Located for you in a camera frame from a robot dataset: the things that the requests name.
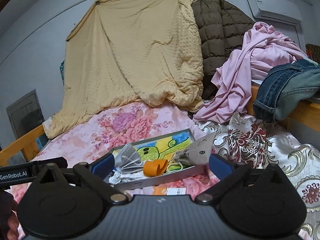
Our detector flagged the grey knitted sock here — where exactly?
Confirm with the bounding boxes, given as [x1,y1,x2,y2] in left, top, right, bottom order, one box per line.
[173,132,216,166]

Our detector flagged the orange strap roll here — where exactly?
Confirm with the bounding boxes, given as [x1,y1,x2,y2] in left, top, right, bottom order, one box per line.
[143,158,169,177]

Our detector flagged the person's left hand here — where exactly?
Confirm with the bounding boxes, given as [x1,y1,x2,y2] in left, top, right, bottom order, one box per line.
[1,191,19,240]

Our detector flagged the white gold-patterned satin sheet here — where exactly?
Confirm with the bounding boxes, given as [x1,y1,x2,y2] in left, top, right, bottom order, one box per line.
[197,113,319,239]

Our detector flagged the grey tray with cartoon picture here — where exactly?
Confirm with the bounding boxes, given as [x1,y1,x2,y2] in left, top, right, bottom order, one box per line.
[104,129,205,190]

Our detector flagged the pink floral quilt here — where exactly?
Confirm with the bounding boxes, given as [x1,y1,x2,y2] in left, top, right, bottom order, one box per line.
[4,102,223,240]

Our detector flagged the blue denim jeans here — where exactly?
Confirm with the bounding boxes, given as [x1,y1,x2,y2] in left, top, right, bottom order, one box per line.
[253,59,319,122]

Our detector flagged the pink crumpled garment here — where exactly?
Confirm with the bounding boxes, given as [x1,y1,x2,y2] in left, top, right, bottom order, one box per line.
[193,22,308,124]

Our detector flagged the yellow dotted quilt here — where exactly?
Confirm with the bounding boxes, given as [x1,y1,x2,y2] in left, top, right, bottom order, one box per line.
[45,0,203,139]

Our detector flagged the brown quilted down jacket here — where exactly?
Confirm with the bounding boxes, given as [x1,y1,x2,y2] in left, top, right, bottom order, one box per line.
[191,0,254,100]

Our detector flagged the white air conditioner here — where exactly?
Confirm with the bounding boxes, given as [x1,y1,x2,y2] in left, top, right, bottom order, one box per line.
[247,0,303,25]

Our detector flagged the wooden bed frame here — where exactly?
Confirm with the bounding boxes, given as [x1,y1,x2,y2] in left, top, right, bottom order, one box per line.
[0,125,44,166]

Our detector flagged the grey wall panel box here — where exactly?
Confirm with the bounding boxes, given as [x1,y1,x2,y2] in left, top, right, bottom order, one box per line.
[6,89,44,139]

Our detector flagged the blue wall poster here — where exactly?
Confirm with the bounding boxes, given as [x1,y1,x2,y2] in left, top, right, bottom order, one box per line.
[59,61,65,85]

